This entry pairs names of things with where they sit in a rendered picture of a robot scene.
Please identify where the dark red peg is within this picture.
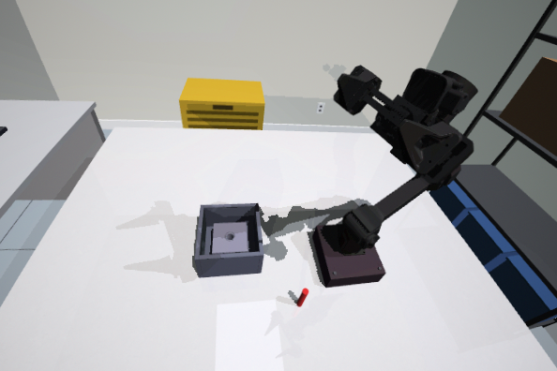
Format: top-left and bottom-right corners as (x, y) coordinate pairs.
(296, 289), (309, 307)

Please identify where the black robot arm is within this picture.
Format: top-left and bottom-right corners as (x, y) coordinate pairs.
(338, 68), (478, 256)

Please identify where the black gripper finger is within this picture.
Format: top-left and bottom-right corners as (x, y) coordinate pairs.
(336, 68), (378, 112)
(397, 119), (462, 175)

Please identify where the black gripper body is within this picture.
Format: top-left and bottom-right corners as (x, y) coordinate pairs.
(348, 77), (474, 184)

